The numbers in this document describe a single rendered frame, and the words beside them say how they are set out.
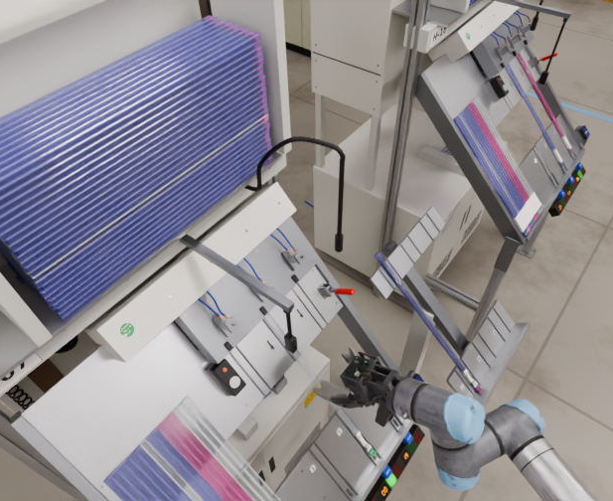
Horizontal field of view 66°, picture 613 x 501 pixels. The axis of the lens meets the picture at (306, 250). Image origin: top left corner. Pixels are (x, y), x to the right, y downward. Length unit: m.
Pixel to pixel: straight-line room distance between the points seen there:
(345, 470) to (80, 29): 1.09
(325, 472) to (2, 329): 0.78
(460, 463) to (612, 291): 2.07
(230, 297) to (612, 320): 2.15
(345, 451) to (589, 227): 2.29
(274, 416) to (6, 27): 1.16
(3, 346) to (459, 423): 0.74
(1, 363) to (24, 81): 0.43
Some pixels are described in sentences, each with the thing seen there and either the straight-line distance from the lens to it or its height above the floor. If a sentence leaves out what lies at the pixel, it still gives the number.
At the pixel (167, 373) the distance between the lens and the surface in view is 1.04.
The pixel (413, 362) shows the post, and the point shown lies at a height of 0.52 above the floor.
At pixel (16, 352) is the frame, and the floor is 1.39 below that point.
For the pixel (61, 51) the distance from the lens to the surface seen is 0.89.
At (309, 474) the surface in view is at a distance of 1.24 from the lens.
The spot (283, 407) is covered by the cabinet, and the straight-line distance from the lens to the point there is 1.53.
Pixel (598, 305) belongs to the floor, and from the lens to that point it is 2.83.
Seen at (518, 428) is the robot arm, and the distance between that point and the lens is 1.02.
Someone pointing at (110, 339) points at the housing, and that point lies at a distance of 0.92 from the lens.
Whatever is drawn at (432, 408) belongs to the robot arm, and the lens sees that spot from 0.91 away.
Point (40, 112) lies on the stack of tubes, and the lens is 0.78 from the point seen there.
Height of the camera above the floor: 2.02
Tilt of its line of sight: 49 degrees down
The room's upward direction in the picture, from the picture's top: 2 degrees counter-clockwise
